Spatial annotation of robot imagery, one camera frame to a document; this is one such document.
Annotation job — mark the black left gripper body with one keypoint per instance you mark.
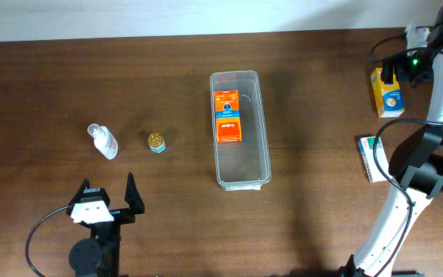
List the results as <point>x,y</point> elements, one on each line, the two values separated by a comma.
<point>121,216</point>

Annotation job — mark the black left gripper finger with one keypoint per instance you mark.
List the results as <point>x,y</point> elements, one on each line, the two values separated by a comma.
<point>132,196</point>
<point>79,194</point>

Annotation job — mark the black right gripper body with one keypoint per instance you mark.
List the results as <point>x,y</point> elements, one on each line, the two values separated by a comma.
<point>416,67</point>

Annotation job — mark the yellow blue medicine box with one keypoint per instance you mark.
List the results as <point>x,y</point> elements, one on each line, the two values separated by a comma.
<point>388,98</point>

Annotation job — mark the orange red medicine box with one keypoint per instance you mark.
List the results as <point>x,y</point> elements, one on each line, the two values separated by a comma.
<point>227,116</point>

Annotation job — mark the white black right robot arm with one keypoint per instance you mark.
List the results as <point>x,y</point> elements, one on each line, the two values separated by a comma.
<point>415,171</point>

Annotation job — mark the clear plastic container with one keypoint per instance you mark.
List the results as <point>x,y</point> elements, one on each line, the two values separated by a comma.
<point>243,165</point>

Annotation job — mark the white lotion bottle clear cap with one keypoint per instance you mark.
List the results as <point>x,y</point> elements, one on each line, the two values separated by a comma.
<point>104,141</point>

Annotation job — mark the small jar gold lid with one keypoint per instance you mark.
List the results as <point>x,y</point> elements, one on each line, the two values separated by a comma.
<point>156,142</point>

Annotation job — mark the white green medicine box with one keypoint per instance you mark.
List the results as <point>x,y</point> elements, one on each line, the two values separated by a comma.
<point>365,145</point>

